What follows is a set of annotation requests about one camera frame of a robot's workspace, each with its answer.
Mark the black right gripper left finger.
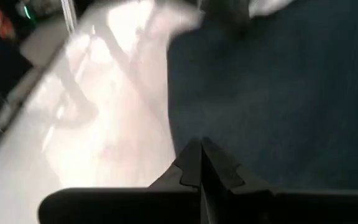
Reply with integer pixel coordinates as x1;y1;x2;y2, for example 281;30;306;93
37;138;203;224

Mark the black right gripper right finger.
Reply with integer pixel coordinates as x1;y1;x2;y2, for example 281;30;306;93
201;136;358;224

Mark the black garment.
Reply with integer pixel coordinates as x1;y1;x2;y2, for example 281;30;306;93
165;0;358;192

